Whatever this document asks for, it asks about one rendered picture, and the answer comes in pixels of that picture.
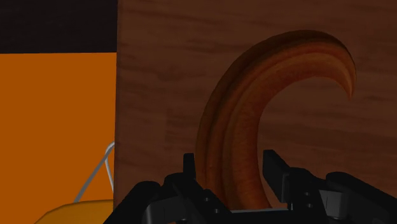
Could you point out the yellow chair with grey frame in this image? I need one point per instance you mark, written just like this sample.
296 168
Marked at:
86 213

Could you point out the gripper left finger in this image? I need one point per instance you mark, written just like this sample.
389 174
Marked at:
183 192

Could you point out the orange-brown curved horn-shaped object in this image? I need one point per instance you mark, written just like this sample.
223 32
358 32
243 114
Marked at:
235 130

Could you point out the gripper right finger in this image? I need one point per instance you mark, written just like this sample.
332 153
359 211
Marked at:
302 186

